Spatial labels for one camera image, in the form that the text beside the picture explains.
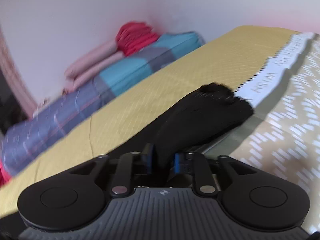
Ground pink folded blanket lower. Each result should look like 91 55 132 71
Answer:
64 51 124 93

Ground dark window frame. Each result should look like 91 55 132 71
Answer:
0 72 27 135

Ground black knit pants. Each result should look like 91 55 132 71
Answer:
150 81 255 181

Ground yellow patterned bed sheet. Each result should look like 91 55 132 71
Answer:
1 27 319 239

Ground pink folded blanket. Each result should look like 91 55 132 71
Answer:
65 41 118 79
64 51 124 93

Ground pink bed blanket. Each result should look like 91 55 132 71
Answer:
0 161 11 186

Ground pink folded blanket upper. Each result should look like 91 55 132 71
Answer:
65 41 118 79

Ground blue plaid folded quilt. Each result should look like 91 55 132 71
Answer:
1 32 204 178

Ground red folded blanket stack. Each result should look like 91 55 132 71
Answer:
116 21 160 56

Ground pink curtain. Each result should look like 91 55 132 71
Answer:
0 30 37 119

